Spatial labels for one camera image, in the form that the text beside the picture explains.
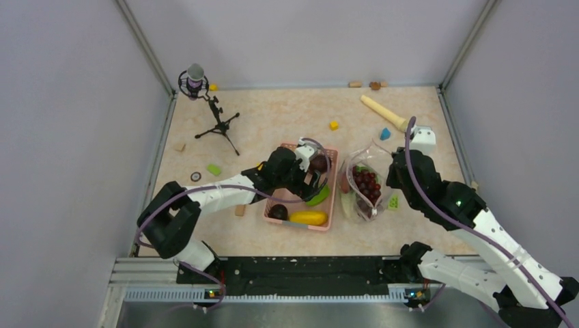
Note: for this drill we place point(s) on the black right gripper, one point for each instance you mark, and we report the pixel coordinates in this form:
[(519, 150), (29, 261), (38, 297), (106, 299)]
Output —
[(391, 179)]

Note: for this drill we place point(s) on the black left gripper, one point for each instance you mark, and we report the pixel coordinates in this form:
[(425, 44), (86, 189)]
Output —
[(306, 191)]

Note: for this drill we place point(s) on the green toy starfruit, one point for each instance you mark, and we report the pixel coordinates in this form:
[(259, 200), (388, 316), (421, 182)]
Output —
[(320, 197)]

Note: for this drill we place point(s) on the dark maroon toy fruit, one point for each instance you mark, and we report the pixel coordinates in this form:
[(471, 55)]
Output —
[(320, 164)]

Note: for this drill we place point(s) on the pink plastic basket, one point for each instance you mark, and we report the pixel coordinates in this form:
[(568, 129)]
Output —
[(327, 206)]

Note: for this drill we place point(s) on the dark purple toy fruit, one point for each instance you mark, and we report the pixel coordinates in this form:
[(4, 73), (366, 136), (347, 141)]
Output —
[(278, 211)]

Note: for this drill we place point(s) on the green toy lettuce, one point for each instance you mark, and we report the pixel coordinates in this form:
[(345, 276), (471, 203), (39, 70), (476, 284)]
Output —
[(348, 201)]

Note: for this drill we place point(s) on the clear zip top bag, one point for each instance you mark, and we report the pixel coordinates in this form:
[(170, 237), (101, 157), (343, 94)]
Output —
[(377, 159)]

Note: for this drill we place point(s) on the dark red toy grapes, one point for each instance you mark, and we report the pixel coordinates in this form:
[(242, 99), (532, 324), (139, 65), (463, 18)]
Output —
[(367, 183)]

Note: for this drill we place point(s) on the magenta toy sweet potato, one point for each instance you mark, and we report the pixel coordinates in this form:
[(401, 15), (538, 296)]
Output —
[(344, 184)]

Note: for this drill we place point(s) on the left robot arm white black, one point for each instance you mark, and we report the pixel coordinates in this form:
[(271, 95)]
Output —
[(167, 223)]

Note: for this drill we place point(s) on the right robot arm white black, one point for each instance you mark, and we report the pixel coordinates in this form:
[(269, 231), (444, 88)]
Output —
[(519, 289)]

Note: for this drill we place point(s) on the yellow cube block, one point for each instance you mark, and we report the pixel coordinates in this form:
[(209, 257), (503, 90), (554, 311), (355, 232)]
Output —
[(333, 125)]

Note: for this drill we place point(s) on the tan wooden block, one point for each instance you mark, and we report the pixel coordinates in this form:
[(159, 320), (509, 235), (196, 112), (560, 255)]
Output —
[(240, 210)]

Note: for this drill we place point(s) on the cream toy rolling pin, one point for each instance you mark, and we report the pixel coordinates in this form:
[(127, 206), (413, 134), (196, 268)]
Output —
[(399, 122)]

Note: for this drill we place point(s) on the blue toy block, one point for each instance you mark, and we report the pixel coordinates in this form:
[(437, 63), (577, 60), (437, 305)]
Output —
[(385, 134)]

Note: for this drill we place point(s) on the green rectangular block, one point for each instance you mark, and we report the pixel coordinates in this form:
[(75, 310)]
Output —
[(214, 169)]

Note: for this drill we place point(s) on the black microphone tripod stand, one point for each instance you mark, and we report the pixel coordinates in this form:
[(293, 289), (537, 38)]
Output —
[(222, 126)]

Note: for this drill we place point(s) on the light wooden cube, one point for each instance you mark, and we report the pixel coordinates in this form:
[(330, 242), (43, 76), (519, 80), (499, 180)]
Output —
[(179, 147)]

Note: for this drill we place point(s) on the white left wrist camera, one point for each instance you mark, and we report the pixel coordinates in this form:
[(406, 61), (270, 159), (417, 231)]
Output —
[(305, 151)]

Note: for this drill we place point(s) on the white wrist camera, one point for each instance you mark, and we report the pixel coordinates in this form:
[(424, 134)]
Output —
[(423, 139), (305, 151)]

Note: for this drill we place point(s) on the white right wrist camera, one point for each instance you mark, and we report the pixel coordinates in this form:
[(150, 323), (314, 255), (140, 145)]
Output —
[(423, 139)]

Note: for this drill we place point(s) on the tan cork block at wall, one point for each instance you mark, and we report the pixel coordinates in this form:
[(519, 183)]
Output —
[(355, 84)]

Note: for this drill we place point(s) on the brown round block at wall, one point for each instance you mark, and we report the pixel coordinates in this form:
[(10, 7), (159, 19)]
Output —
[(375, 85)]

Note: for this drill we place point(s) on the grey microphone with shock mount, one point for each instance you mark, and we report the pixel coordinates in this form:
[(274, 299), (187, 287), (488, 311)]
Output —
[(193, 82)]

